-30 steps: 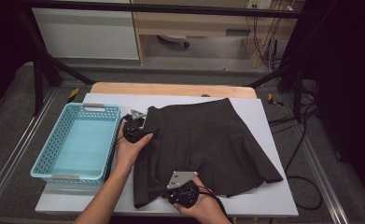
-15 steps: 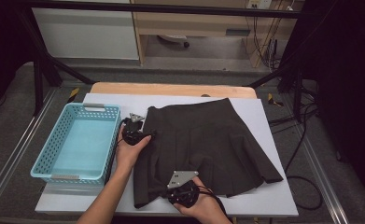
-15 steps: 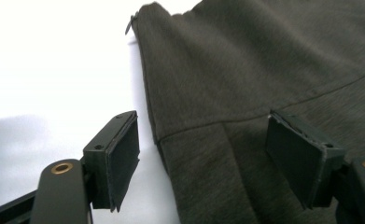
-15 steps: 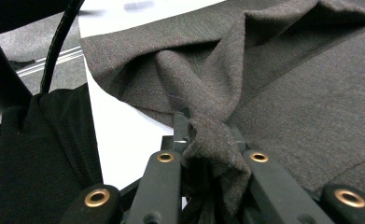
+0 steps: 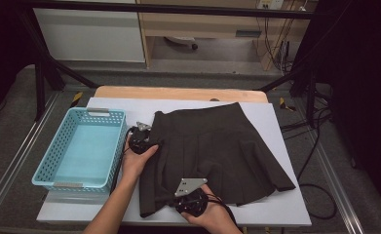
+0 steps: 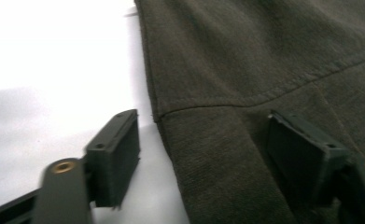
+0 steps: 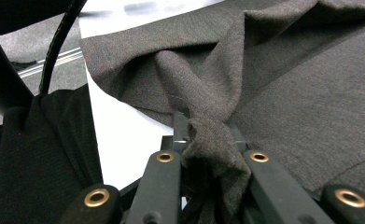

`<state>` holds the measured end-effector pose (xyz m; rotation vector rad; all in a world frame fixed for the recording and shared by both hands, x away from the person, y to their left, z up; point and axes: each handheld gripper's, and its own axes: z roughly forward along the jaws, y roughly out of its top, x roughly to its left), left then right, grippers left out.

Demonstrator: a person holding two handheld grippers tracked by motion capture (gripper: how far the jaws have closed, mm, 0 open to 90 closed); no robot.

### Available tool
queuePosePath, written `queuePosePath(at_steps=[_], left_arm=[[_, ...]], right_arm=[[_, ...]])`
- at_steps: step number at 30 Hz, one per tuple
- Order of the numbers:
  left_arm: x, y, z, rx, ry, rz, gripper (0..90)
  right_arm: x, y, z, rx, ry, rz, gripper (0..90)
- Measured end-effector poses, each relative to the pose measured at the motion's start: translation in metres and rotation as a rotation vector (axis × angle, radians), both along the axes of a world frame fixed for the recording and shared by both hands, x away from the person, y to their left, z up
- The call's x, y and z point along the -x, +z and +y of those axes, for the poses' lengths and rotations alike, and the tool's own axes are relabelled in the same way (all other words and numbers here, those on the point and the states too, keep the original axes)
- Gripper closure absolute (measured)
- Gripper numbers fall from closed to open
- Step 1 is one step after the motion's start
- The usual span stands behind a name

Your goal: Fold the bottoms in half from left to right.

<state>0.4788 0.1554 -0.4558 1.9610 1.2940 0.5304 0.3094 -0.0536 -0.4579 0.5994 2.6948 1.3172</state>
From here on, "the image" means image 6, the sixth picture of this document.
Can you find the white board sheet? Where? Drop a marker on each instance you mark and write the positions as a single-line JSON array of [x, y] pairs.
[[46, 46]]

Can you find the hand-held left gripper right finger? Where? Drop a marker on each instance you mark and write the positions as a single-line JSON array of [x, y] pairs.
[[301, 155]]

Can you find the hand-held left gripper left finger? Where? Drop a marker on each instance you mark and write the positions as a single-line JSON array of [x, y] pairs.
[[115, 161]]

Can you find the dark grey shorts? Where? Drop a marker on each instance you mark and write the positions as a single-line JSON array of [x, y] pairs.
[[233, 62]]

